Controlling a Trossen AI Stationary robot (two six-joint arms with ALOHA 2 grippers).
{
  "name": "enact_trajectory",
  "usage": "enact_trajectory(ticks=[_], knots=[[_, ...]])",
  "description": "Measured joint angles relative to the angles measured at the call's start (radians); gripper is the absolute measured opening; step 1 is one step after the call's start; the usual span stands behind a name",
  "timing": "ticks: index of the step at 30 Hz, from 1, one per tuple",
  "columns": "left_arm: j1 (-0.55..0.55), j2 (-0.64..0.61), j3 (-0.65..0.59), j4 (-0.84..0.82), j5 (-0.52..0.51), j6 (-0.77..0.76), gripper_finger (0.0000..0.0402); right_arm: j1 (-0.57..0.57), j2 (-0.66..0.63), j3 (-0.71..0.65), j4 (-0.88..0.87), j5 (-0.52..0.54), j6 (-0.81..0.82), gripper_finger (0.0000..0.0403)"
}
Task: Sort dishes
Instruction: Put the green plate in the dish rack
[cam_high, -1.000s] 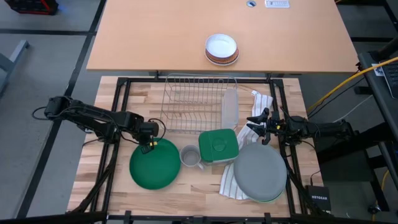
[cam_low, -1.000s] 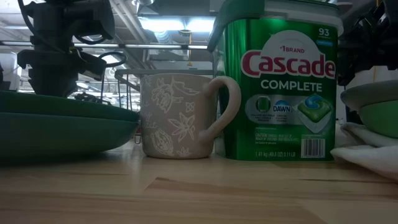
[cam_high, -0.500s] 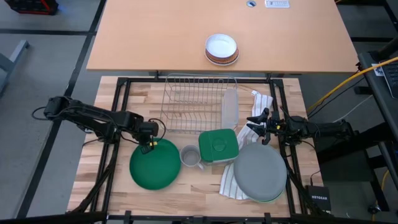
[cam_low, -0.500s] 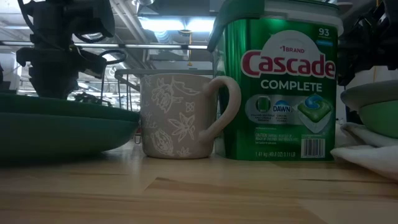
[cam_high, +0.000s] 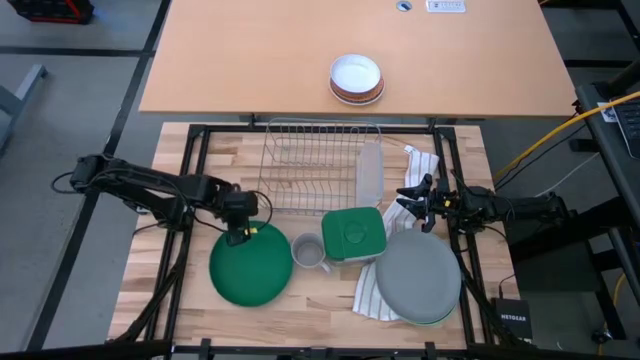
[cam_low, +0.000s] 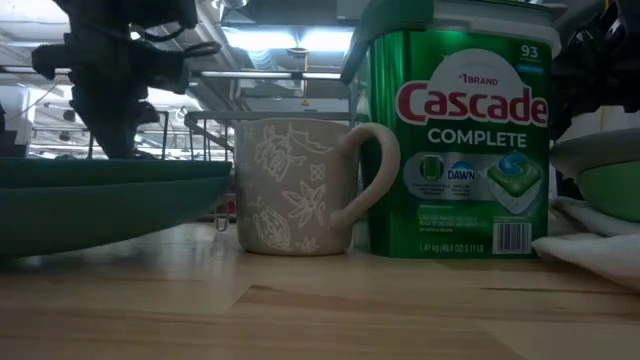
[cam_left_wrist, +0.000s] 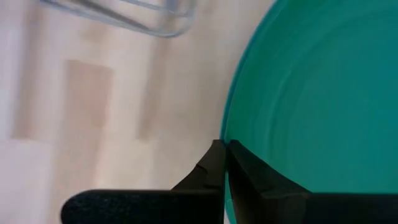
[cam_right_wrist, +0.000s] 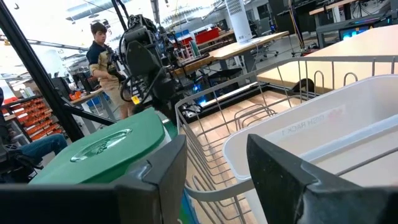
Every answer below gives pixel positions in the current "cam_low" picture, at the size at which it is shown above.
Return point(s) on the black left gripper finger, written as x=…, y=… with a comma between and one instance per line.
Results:
x=111, y=130
x=146, y=114

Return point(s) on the dark green plate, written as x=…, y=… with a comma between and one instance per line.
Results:
x=100, y=172

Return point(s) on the grey plate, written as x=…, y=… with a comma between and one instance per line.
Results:
x=600, y=150

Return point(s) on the teal plate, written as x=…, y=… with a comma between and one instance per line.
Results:
x=100, y=215

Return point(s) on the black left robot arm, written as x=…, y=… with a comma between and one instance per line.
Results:
x=125, y=12

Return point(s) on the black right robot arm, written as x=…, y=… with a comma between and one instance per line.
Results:
x=629, y=12

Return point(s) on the light green plate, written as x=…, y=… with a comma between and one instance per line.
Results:
x=615, y=192

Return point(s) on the fluorescent ceiling light panel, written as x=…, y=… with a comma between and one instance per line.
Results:
x=260, y=40

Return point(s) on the green Cascade detergent tub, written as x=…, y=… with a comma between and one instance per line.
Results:
x=460, y=150

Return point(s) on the beige floral mug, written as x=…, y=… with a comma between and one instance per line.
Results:
x=290, y=190

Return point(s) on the white striped dish towel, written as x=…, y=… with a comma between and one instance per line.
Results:
x=590, y=250

